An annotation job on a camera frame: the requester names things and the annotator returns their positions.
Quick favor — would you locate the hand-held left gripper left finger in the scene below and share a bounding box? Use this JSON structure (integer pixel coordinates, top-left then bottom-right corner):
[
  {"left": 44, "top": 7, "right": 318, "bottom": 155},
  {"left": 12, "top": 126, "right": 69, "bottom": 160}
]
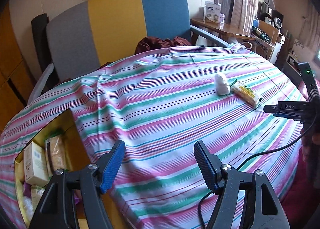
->
[{"left": 29, "top": 140, "right": 126, "bottom": 229}]

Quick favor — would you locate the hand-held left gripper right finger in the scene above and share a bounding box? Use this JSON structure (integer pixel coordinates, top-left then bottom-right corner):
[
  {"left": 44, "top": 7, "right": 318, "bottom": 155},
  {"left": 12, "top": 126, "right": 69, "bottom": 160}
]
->
[{"left": 194, "top": 141, "right": 290, "bottom": 229}]

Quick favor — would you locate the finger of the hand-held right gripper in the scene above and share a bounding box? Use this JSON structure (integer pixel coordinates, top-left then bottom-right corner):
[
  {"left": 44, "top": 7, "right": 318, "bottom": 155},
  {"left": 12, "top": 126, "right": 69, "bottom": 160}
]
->
[{"left": 264, "top": 102, "right": 310, "bottom": 122}]

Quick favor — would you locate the yellow snack packet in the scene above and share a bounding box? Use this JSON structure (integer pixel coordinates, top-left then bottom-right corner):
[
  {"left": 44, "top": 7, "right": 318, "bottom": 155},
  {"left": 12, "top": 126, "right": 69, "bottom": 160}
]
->
[{"left": 230, "top": 80, "right": 262, "bottom": 108}]

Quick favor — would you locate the gold tin box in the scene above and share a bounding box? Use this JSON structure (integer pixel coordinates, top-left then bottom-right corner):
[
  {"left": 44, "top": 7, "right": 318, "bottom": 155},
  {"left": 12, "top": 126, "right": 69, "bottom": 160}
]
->
[{"left": 14, "top": 109, "right": 87, "bottom": 229}]

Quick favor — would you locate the white roll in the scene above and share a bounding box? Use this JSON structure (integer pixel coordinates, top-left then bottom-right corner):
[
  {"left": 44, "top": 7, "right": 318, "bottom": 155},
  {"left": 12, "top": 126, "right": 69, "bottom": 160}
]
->
[{"left": 214, "top": 73, "right": 231, "bottom": 96}]

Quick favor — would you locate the white carton box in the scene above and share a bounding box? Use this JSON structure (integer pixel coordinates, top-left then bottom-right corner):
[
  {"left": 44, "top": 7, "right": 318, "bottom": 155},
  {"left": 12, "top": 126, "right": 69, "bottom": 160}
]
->
[{"left": 23, "top": 142, "right": 49, "bottom": 187}]

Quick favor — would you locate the green printed packet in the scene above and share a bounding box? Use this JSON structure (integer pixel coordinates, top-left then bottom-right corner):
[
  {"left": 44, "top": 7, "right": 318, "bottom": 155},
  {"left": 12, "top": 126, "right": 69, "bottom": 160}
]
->
[{"left": 30, "top": 185, "right": 46, "bottom": 211}]

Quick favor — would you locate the person's right hand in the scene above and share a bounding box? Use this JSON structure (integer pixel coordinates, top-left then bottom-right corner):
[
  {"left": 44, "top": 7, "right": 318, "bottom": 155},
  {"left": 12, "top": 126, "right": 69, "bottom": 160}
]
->
[{"left": 300, "top": 126, "right": 320, "bottom": 182}]

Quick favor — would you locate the striped tablecloth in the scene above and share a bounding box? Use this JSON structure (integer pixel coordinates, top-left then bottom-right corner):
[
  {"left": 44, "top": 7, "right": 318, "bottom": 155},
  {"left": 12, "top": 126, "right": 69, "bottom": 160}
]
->
[{"left": 0, "top": 45, "right": 309, "bottom": 229}]

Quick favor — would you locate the brown cardboard box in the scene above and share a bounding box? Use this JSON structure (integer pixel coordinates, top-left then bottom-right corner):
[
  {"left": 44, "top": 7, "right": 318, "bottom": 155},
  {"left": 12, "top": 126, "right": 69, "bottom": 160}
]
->
[{"left": 257, "top": 21, "right": 279, "bottom": 44}]

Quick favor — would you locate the white round fan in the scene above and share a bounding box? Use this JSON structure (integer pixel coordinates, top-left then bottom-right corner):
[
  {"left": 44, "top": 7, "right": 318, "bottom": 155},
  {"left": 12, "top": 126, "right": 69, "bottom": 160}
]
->
[{"left": 271, "top": 17, "right": 284, "bottom": 30}]

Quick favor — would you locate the wooden side table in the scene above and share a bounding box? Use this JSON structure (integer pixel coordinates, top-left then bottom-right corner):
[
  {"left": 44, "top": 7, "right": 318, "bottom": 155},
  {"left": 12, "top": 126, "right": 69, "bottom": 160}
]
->
[{"left": 190, "top": 17, "right": 255, "bottom": 44}]

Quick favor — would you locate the white product box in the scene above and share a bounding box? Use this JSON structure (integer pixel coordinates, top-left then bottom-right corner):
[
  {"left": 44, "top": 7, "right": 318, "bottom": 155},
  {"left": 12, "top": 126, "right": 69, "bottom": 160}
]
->
[{"left": 203, "top": 1, "right": 222, "bottom": 23}]

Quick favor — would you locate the dark red cloth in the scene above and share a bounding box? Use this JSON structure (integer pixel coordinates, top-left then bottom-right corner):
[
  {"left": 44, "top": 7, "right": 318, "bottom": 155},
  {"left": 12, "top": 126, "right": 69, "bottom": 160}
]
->
[{"left": 135, "top": 36, "right": 193, "bottom": 55}]

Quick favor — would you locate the grey yellow blue chair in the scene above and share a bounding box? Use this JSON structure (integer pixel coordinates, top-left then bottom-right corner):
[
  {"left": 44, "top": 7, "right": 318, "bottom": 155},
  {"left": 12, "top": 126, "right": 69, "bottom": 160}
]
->
[{"left": 27, "top": 0, "right": 230, "bottom": 97}]

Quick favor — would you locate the wooden wardrobe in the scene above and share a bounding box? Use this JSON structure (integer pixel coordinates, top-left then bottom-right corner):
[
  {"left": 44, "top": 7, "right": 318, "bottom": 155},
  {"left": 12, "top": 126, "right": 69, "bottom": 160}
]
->
[{"left": 0, "top": 1, "right": 33, "bottom": 129}]

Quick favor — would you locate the black rolled mat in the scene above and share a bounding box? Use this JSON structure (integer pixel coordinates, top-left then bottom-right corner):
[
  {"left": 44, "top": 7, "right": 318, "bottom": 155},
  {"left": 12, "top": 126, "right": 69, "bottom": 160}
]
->
[{"left": 31, "top": 13, "right": 53, "bottom": 69}]

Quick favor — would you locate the black cable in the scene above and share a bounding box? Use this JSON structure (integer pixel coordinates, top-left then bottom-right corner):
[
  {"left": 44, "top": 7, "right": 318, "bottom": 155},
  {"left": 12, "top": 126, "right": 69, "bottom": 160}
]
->
[{"left": 199, "top": 121, "right": 309, "bottom": 229}]

